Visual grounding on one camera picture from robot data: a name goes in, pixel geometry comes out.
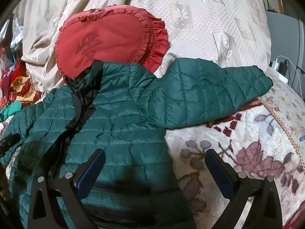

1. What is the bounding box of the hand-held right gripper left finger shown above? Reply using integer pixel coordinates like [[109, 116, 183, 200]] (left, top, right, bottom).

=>
[[27, 149, 106, 229]]

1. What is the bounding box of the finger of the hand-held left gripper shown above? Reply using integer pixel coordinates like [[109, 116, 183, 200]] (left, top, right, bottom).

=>
[[0, 134, 21, 159]]

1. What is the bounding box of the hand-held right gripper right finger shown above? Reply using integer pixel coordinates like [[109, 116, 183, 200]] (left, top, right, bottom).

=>
[[204, 148, 284, 229]]

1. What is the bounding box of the green quilted jacket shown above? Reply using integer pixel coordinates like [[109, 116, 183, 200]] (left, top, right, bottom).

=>
[[0, 57, 274, 229]]

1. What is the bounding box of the person's left forearm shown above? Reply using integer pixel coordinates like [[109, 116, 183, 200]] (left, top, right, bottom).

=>
[[0, 164, 10, 202]]

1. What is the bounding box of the green cloth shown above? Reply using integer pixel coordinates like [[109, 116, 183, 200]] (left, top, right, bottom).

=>
[[0, 101, 22, 123]]

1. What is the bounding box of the black power adapter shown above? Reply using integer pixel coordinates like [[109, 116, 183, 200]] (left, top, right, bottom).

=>
[[279, 62, 290, 75]]

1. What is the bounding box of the red heart-shaped frilled pillow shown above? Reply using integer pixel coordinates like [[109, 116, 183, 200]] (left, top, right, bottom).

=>
[[55, 5, 169, 80]]

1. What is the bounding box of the cream embroidered bedspread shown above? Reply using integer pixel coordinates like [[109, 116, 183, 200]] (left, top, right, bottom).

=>
[[11, 0, 272, 93]]

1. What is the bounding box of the white cable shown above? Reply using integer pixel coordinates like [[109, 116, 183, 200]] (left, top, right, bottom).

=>
[[276, 55, 305, 86]]

